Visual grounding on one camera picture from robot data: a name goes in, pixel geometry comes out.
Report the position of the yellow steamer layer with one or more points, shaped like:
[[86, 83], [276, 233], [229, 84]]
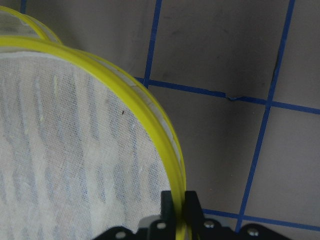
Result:
[[83, 145], [14, 23]]

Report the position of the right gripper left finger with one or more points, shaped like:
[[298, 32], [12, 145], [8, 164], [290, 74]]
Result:
[[167, 216]]

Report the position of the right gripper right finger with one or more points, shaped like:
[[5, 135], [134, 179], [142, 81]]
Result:
[[193, 215]]

